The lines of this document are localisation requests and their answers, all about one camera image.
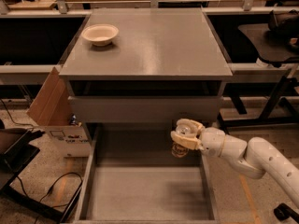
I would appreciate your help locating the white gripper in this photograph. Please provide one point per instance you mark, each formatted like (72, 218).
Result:
(212, 143)

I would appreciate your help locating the orange soda can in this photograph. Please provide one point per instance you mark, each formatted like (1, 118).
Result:
(177, 150)

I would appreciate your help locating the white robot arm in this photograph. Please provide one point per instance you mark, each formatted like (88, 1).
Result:
(252, 159)

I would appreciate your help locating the open grey middle drawer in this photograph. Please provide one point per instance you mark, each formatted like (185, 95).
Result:
(132, 178)

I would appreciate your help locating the grey drawer cabinet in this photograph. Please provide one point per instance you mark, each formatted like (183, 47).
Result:
(158, 52)

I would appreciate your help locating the closed grey top drawer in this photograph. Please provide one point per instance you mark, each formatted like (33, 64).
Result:
(143, 109)

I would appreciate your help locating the black caster wheel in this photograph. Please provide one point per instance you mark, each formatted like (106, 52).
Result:
(283, 212)

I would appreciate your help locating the white paper bowl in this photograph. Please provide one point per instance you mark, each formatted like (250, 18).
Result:
(100, 34)

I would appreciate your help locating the black chair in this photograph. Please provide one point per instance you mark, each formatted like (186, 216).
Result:
(276, 41)

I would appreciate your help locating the cardboard box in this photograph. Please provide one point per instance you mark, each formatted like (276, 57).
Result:
(51, 110)

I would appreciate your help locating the black stand base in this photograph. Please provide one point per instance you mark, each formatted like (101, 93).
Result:
(16, 153)

